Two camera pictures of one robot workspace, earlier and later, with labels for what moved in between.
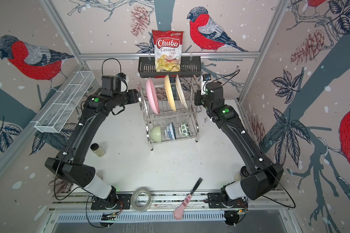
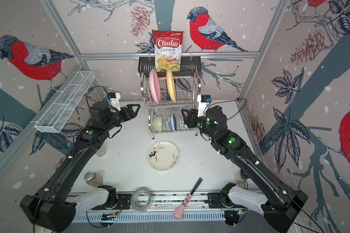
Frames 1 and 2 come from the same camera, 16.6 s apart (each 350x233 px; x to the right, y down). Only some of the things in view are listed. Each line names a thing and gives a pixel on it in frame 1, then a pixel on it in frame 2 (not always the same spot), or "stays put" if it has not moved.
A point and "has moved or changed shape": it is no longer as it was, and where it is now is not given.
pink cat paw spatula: x=178 y=212 stays put
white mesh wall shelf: x=65 y=102 stays put
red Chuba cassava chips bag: x=167 y=49 stays put
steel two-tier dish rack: x=170 y=111 has moved or changed shape
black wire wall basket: x=190 y=66 stays put
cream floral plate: x=180 y=91 → x=163 y=156
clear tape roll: x=136 y=208 stays put
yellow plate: x=169 y=92 → x=171 y=84
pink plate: x=152 y=96 → x=155 y=86
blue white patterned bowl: x=170 y=131 → x=172 y=122
